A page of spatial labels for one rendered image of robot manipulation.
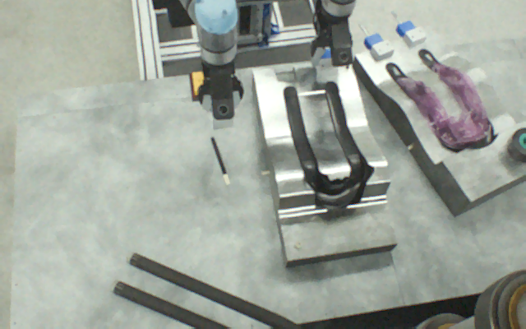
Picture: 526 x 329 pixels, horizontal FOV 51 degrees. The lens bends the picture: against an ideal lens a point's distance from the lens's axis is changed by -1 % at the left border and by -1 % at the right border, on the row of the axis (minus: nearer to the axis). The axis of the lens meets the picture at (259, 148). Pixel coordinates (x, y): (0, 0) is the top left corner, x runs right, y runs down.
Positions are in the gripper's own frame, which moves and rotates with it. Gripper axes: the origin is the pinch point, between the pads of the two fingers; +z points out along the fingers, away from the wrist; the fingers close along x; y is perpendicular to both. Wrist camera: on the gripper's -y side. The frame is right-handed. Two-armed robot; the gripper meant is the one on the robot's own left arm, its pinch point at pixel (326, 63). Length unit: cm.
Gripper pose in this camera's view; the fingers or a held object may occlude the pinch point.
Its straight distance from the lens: 146.0
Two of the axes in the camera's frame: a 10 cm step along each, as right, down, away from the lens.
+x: -9.9, 1.3, -1.1
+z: -0.4, 4.5, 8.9
